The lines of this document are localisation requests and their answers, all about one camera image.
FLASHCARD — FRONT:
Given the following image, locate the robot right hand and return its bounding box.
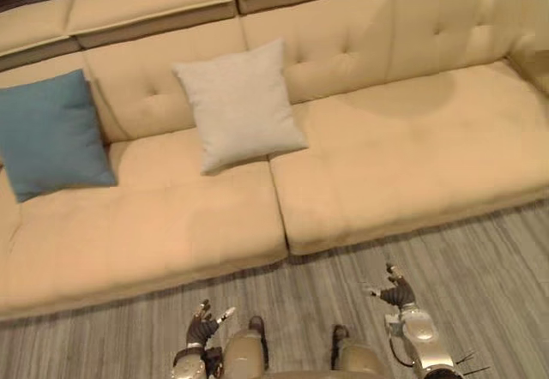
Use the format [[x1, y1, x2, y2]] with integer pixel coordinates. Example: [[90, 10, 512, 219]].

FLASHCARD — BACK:
[[365, 262, 418, 311]]

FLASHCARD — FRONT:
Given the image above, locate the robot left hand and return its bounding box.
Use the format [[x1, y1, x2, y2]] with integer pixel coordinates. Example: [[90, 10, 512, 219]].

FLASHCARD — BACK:
[[184, 298, 237, 348]]

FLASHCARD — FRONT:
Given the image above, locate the blue square cushion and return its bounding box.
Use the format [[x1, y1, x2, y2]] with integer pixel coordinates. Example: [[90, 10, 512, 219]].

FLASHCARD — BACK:
[[0, 69, 118, 204]]

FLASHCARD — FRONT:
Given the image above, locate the silver robot left leg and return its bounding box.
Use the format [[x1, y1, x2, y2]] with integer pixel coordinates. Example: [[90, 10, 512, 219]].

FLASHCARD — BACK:
[[222, 315, 271, 379]]

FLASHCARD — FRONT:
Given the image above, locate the light grey square cushion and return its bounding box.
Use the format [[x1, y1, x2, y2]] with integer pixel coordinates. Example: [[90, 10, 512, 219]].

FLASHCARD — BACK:
[[171, 38, 310, 176]]

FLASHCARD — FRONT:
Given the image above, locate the beige fabric sofa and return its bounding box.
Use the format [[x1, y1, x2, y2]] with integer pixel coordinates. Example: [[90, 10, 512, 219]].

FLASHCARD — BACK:
[[0, 0, 549, 322]]

